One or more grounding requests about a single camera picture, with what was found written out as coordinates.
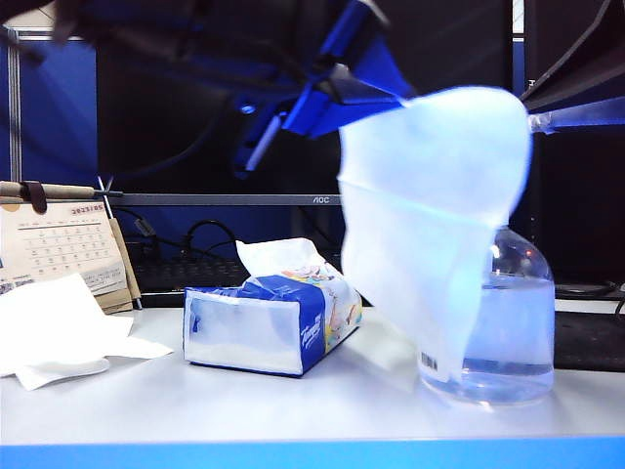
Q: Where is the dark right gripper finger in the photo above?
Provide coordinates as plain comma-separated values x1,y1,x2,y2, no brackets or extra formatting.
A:
526,96,625,137
519,0,625,114

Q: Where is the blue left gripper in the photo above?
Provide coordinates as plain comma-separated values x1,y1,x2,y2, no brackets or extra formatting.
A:
231,0,417,180

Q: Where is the large white tissue sheet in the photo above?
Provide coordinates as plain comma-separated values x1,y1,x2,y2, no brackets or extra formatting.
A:
337,86,533,385

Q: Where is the clear alcohol pump bottle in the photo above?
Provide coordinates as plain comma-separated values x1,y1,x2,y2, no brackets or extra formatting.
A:
417,226,557,405

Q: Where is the blue white soft tissue pack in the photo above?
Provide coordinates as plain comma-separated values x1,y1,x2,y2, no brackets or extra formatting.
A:
183,266,364,379

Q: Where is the white folded tissue sheet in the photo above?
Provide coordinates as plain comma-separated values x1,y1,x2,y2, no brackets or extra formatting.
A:
235,237,324,282

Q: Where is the white used tissue sheet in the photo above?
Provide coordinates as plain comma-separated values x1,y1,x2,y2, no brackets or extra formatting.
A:
0,272,134,378
14,335,175,392

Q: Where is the black AOC monitor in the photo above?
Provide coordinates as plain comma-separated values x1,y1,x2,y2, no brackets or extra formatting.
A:
95,0,514,253

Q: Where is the black desk pad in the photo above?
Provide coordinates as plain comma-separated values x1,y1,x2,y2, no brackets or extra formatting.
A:
554,311,625,373

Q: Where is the black keyboard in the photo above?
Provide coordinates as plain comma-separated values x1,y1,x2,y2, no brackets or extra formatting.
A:
131,249,346,297

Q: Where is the blue office partition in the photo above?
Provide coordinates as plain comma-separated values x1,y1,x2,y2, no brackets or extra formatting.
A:
0,26,99,185

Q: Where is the beige desk calendar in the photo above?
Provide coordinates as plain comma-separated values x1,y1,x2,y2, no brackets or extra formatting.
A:
0,175,143,314

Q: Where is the black thin cable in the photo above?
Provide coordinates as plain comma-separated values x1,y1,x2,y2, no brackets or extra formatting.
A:
555,280,625,317

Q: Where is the black looped cable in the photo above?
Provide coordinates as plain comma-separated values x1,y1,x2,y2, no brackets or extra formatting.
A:
185,219,236,258

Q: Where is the black cable with ferrite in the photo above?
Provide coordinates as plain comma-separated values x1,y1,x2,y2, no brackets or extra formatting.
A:
115,207,196,260

